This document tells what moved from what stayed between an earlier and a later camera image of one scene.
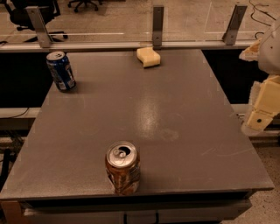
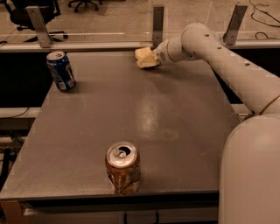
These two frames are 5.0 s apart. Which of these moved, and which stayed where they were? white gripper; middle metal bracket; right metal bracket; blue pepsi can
Moved: white gripper
Stayed: blue pepsi can; middle metal bracket; right metal bracket
